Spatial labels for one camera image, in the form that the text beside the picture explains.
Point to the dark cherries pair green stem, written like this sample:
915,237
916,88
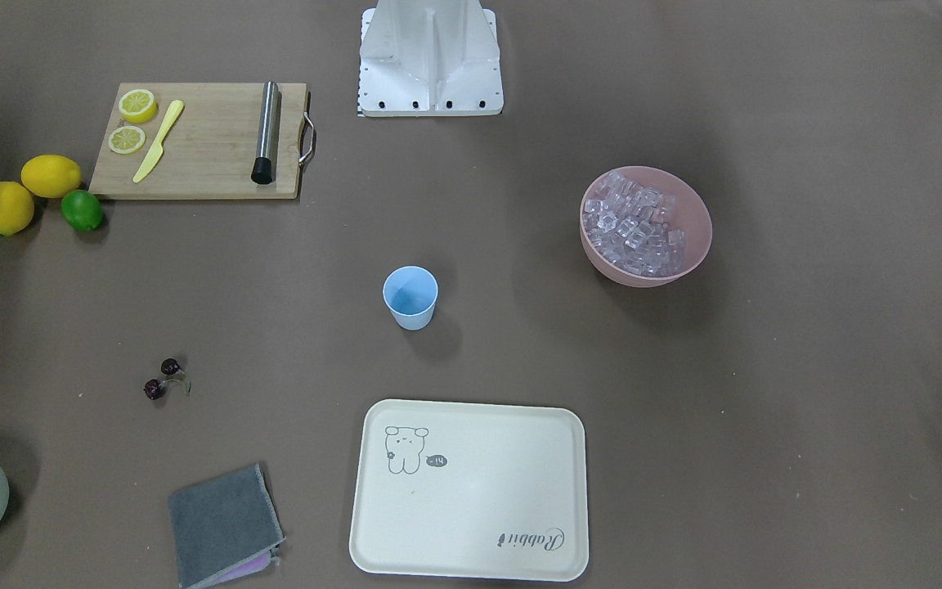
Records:
173,377

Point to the light blue cup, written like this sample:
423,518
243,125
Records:
411,293

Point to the clear ice cubes pile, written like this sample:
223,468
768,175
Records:
631,225

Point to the cream rabbit tray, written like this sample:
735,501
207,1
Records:
465,490

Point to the pink bowl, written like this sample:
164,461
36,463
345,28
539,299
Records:
692,216

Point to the steel muddler black tip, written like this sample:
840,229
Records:
264,163

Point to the bamboo cutting board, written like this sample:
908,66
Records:
210,151

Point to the grey folded cloth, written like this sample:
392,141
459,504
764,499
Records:
224,528

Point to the yellow plastic knife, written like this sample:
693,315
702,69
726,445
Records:
156,150

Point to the lemon half slice lower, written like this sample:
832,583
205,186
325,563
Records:
126,139

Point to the lemon half slice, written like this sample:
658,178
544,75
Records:
138,106
126,139

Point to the lemon half slice upper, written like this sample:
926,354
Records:
138,106

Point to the green lime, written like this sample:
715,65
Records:
82,210

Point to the yellow lemon upper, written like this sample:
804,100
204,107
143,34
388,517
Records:
51,176

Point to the yellow lemon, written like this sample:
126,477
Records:
51,176
17,208

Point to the yellow lemon lower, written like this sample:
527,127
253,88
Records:
17,208

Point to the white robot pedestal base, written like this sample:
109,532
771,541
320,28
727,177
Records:
429,58

